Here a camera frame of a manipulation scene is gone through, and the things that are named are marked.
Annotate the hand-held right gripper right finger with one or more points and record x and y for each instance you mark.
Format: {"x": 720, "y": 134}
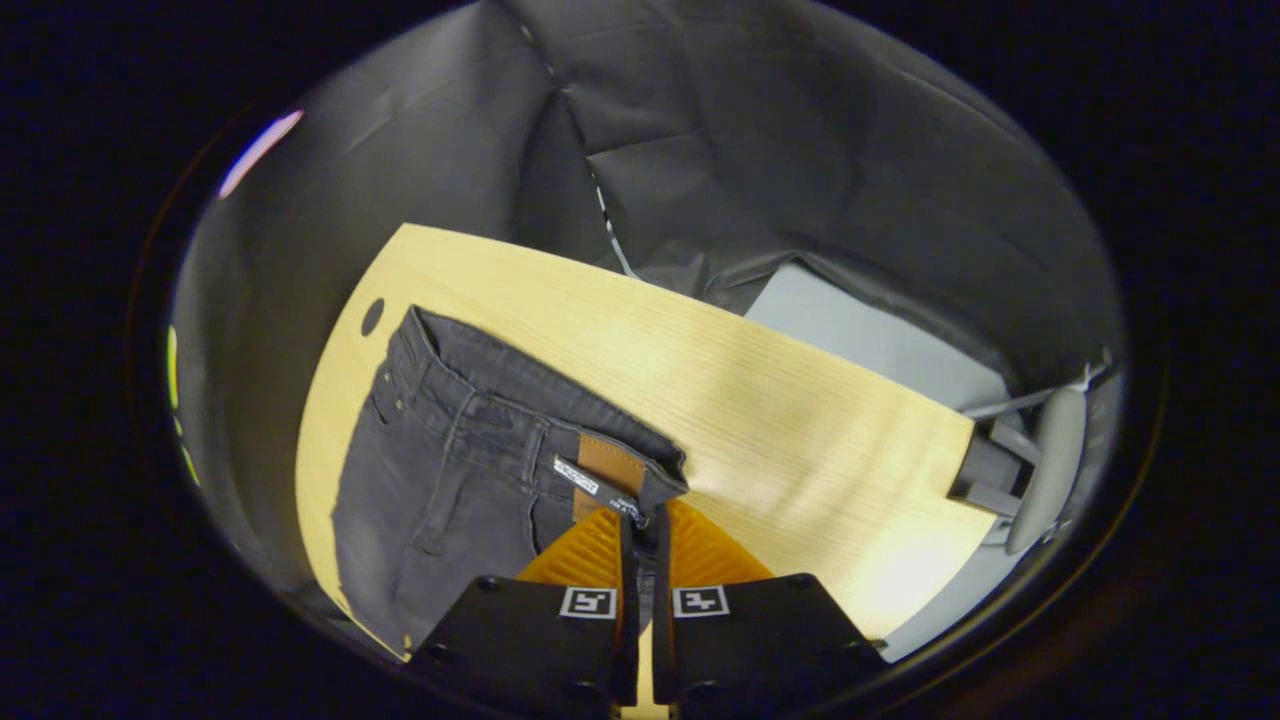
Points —
{"x": 760, "y": 630}

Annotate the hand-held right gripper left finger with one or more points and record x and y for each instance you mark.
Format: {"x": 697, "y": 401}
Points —
{"x": 530, "y": 640}

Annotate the dark grey jeans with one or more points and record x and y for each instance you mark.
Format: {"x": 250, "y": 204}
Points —
{"x": 460, "y": 480}

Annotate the grey chair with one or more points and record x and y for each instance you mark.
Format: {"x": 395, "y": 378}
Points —
{"x": 1050, "y": 460}

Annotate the black backdrop cloth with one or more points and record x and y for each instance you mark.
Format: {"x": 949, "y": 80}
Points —
{"x": 800, "y": 150}

